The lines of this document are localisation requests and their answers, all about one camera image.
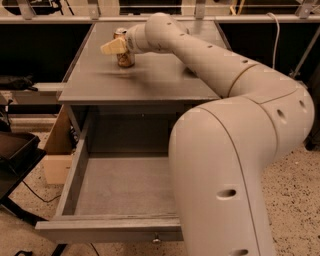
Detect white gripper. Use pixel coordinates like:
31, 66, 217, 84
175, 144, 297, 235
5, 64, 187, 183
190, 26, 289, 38
100, 24, 150, 55

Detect orange soda can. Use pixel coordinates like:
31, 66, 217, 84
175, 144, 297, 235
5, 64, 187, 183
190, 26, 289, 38
113, 27, 135, 68

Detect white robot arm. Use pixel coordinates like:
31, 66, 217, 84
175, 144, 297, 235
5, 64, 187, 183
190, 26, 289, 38
101, 13, 315, 256

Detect grey cabinet with counter top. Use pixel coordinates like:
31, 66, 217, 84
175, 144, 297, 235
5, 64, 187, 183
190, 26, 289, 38
59, 22, 219, 154

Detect grey open top drawer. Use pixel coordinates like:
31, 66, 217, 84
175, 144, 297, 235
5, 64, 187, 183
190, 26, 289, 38
36, 122, 182, 244

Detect metal drawer knob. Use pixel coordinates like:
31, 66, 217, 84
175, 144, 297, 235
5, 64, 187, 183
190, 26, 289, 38
152, 233, 162, 244

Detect cardboard box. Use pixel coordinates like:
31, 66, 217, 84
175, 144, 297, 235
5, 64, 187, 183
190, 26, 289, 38
42, 106, 73, 184

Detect black tray cart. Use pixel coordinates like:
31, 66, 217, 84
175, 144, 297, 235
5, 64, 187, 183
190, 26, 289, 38
0, 132, 46, 226

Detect grey metal rail frame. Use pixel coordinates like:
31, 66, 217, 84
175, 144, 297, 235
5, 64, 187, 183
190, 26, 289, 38
0, 0, 320, 104

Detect black bag on rail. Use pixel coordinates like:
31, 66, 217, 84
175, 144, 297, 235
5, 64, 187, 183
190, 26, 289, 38
0, 75, 37, 91

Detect white cable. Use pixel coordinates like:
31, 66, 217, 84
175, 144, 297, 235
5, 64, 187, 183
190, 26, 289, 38
266, 12, 281, 70

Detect black floor cable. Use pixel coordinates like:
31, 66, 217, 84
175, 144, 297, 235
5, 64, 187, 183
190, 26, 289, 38
21, 179, 62, 204

